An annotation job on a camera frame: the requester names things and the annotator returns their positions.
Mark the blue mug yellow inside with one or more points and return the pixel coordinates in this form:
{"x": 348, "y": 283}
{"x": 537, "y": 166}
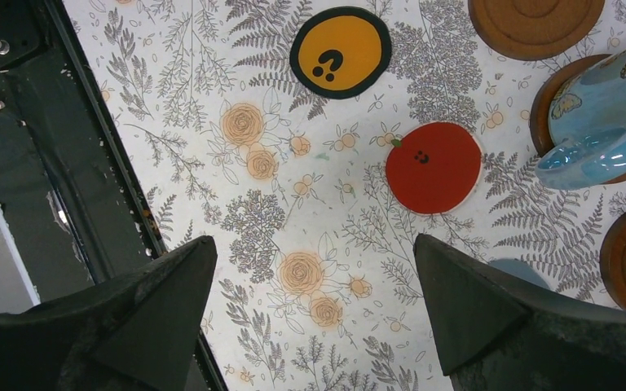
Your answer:
{"x": 604, "y": 119}

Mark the red round coaster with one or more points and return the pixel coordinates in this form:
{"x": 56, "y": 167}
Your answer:
{"x": 433, "y": 168}

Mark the blue-grey round coaster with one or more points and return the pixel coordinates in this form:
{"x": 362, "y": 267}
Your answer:
{"x": 519, "y": 269}

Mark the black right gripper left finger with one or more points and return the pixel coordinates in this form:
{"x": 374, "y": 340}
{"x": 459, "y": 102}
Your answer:
{"x": 137, "y": 331}

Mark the brown wooden coaster top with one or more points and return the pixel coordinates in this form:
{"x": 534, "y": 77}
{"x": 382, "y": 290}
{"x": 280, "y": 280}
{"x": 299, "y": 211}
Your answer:
{"x": 533, "y": 29}

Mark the yellow black-rimmed coaster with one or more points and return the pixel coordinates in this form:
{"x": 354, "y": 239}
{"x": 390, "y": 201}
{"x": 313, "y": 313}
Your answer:
{"x": 340, "y": 52}

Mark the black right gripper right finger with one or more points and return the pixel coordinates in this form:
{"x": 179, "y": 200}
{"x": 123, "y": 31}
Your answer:
{"x": 495, "y": 331}

